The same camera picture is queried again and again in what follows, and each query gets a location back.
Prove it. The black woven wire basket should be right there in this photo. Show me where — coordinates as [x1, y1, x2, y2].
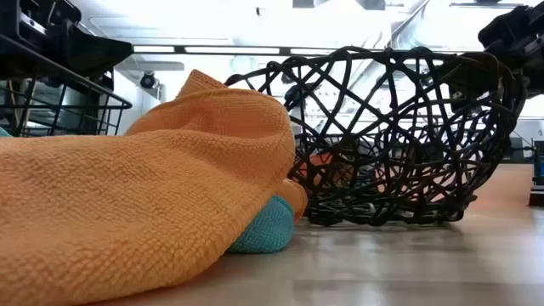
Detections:
[224, 45, 528, 227]

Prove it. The black rectangular wire basket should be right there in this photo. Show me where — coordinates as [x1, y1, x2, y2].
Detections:
[0, 33, 133, 138]

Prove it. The long ceiling light strip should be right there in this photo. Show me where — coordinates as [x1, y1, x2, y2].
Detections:
[133, 44, 341, 56]

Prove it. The round black ceiling spotlight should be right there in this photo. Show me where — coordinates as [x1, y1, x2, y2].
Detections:
[139, 71, 157, 90]

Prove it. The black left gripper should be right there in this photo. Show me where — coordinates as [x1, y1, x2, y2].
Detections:
[42, 7, 134, 81]

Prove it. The blue and black device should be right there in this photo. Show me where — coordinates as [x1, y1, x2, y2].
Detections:
[528, 139, 544, 208]

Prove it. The dark orange microfiber towel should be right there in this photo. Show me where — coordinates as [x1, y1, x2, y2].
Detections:
[297, 152, 356, 188]

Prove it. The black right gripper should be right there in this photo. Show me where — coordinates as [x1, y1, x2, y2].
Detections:
[441, 2, 544, 113]

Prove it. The ceiling rail fixture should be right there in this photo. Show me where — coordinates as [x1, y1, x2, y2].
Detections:
[449, 1, 524, 9]

